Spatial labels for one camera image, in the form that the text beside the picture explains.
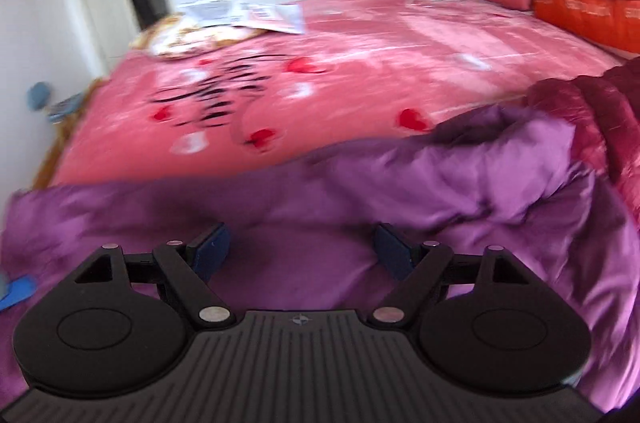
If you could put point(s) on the pink bed with blanket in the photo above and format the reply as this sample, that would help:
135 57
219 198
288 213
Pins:
360 63

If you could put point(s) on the blue round object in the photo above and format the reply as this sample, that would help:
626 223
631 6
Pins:
38 96

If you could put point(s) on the floral pillow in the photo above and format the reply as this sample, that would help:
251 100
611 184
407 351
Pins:
190 38

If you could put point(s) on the white papers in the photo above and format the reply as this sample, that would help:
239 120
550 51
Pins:
250 15

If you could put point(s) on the wooden bed footboard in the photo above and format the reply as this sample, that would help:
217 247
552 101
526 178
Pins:
65 133

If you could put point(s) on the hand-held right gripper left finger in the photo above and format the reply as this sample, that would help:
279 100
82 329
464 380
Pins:
212 250

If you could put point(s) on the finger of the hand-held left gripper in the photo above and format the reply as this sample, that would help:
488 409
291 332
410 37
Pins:
17 290

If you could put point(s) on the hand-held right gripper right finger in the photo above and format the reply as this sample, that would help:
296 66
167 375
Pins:
395 253

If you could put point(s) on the wooden stool with blue cushion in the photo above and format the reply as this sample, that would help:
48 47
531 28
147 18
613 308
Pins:
65 107

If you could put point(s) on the dark red down jacket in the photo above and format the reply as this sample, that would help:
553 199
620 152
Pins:
600 113

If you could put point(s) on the purple down jacket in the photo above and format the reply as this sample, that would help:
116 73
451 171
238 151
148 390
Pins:
325 193

